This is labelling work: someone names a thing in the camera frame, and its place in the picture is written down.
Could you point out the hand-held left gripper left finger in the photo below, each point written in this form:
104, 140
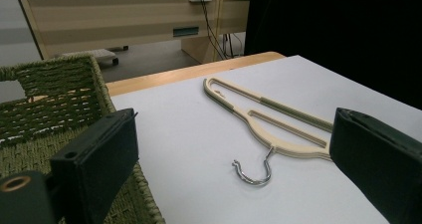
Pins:
99, 157

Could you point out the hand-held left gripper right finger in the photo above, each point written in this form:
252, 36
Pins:
375, 157

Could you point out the beige clothes hanger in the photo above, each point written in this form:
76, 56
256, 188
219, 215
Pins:
293, 154
262, 136
208, 95

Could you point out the green woven basket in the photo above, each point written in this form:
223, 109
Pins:
49, 84

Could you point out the stool base with casters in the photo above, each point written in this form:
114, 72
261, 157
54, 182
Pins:
99, 54

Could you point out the black curtain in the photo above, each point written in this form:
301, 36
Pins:
331, 25

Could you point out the light wooden desk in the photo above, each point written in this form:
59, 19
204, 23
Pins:
116, 18

